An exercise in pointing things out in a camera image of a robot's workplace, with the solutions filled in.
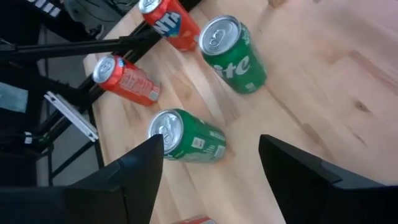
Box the black box with white lettering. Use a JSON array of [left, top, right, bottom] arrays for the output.
[[0, 0, 68, 42]]

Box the silver aluminium bar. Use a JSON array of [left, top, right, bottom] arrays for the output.
[[43, 90, 100, 143]]

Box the dark grey round seat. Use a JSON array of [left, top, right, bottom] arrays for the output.
[[63, 0, 139, 40]]

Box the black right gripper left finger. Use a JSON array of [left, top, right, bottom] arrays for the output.
[[0, 134, 165, 224]]

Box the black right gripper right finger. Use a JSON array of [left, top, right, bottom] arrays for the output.
[[258, 134, 398, 224]]

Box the red Fanta strawberry can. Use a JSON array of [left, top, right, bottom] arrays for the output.
[[173, 215, 218, 224], [138, 0, 201, 52], [92, 54, 162, 108]]

